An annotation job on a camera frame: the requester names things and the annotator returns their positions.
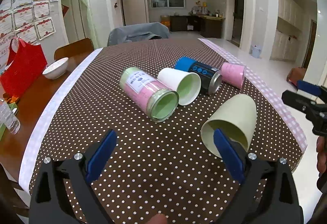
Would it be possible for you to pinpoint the pale green cup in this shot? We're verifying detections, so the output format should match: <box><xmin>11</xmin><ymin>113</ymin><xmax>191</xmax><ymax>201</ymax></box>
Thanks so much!
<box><xmin>201</xmin><ymin>94</ymin><xmax>257</xmax><ymax>157</ymax></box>

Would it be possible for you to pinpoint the pink cup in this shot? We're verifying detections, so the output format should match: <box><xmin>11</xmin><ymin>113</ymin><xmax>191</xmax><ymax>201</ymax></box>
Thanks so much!
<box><xmin>221</xmin><ymin>62</ymin><xmax>246</xmax><ymax>89</ymax></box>

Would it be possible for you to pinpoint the white paper cup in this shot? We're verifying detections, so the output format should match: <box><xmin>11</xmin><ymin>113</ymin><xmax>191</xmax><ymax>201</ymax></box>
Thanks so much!
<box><xmin>157</xmin><ymin>68</ymin><xmax>201</xmax><ymax>106</ymax></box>

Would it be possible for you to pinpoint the right hand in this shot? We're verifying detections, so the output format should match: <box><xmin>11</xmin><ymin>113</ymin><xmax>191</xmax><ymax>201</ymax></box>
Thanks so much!
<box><xmin>316</xmin><ymin>136</ymin><xmax>326</xmax><ymax>175</ymax></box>

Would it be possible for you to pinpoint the left hand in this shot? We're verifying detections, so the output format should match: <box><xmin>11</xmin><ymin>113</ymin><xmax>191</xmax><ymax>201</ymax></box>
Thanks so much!
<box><xmin>146</xmin><ymin>214</ymin><xmax>168</xmax><ymax>224</ymax></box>

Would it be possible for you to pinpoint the light blue waste bin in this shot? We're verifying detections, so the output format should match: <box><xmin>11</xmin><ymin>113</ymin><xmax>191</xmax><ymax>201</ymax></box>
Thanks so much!
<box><xmin>251</xmin><ymin>45</ymin><xmax>262</xmax><ymax>58</ymax></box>

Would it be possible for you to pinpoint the clear spray bottle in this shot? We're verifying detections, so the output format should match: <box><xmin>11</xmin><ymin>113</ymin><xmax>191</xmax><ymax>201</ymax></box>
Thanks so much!
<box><xmin>1</xmin><ymin>99</ymin><xmax>20</xmax><ymax>134</ymax></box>

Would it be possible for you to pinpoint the blue black can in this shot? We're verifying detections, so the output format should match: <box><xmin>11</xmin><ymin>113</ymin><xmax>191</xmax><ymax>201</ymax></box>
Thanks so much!
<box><xmin>175</xmin><ymin>57</ymin><xmax>222</xmax><ymax>95</ymax></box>

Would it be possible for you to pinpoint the brown polka dot tablecloth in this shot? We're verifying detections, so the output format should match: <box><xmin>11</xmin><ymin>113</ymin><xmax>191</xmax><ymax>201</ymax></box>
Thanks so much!
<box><xmin>26</xmin><ymin>39</ymin><xmax>307</xmax><ymax>223</ymax></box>

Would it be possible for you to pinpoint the dark wooden desk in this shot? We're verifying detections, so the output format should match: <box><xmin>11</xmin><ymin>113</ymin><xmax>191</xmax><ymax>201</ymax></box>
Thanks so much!
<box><xmin>170</xmin><ymin>14</ymin><xmax>225</xmax><ymax>39</ymax></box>

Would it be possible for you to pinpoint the white ceramic bowl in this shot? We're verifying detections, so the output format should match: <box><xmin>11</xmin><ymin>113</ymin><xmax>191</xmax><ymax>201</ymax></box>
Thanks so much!
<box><xmin>42</xmin><ymin>57</ymin><xmax>69</xmax><ymax>80</ymax></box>

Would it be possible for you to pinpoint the pink green tin canister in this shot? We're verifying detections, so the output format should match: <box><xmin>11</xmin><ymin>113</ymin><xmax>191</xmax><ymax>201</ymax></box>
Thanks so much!
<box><xmin>120</xmin><ymin>67</ymin><xmax>179</xmax><ymax>123</ymax></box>

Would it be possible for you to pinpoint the wooden chair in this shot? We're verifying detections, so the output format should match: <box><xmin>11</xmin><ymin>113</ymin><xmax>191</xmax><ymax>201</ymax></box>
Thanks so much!
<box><xmin>54</xmin><ymin>38</ymin><xmax>94</xmax><ymax>61</ymax></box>

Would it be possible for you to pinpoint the grey covered chair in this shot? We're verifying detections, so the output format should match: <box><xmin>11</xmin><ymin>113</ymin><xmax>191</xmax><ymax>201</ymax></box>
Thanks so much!
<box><xmin>107</xmin><ymin>22</ymin><xmax>170</xmax><ymax>46</ymax></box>

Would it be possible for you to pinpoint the white refrigerator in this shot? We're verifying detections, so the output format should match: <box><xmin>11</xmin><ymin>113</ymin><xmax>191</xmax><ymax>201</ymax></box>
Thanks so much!
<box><xmin>121</xmin><ymin>0</ymin><xmax>150</xmax><ymax>26</ymax></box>

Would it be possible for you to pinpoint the white wall cabinet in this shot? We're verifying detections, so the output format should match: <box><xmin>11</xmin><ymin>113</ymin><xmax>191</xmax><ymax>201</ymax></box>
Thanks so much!
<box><xmin>261</xmin><ymin>0</ymin><xmax>304</xmax><ymax>62</ymax></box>

